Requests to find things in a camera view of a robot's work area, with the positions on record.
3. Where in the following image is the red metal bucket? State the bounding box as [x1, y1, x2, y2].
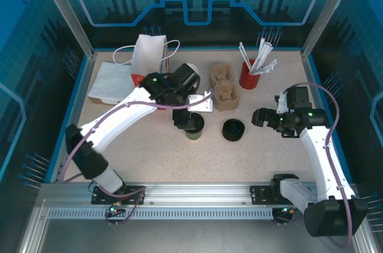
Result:
[238, 58, 262, 90]

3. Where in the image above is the grey slotted cable duct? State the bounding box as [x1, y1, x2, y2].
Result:
[47, 207, 275, 221]

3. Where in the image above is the black plastic cup lid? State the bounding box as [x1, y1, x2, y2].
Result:
[186, 112, 206, 132]

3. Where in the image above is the aluminium frame post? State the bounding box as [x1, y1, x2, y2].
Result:
[300, 0, 360, 58]
[34, 0, 98, 58]

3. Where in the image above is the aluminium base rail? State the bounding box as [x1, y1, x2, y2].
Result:
[38, 182, 360, 208]

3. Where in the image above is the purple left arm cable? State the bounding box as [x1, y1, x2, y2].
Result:
[61, 90, 215, 184]

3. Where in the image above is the white paper-wrapped straw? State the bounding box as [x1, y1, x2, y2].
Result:
[254, 39, 269, 72]
[238, 42, 252, 71]
[259, 42, 275, 72]
[251, 59, 278, 75]

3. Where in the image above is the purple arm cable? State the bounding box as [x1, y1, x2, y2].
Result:
[61, 90, 215, 184]
[279, 82, 354, 248]

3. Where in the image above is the stack of black lids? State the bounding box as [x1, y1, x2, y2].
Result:
[221, 118, 246, 142]

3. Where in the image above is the stack of pulp cup carriers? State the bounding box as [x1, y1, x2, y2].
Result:
[208, 63, 240, 112]

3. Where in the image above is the green paper coffee cup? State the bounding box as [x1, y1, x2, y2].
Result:
[184, 129, 203, 142]

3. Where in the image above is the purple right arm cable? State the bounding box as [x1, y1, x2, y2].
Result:
[279, 82, 354, 248]

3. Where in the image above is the white paper stack on cardboard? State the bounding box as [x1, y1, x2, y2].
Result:
[88, 61, 135, 105]

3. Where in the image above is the red printed white paper bag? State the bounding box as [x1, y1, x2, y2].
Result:
[113, 33, 180, 112]

